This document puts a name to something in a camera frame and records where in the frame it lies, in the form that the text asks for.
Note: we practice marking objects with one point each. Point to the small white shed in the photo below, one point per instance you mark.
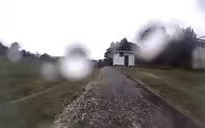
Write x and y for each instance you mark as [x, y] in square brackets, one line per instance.
[120, 60]

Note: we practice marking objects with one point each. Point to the trees behind shed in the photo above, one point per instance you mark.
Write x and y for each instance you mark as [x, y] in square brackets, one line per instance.
[123, 44]

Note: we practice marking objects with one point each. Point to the grey gravel path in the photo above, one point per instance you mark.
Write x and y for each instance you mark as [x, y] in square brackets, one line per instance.
[116, 90]

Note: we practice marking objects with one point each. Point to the green grass lawn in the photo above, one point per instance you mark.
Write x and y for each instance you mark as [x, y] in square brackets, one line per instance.
[176, 83]

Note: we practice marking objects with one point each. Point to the dark clump of trees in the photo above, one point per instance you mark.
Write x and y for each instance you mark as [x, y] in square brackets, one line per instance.
[181, 46]

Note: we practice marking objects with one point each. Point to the patchy grass field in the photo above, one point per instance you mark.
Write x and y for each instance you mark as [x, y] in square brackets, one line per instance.
[16, 83]

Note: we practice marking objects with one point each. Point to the long white building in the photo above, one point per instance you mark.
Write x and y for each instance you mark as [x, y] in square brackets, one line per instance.
[203, 56]

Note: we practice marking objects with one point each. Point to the row of trees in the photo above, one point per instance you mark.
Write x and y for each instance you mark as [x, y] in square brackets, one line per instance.
[0, 50]

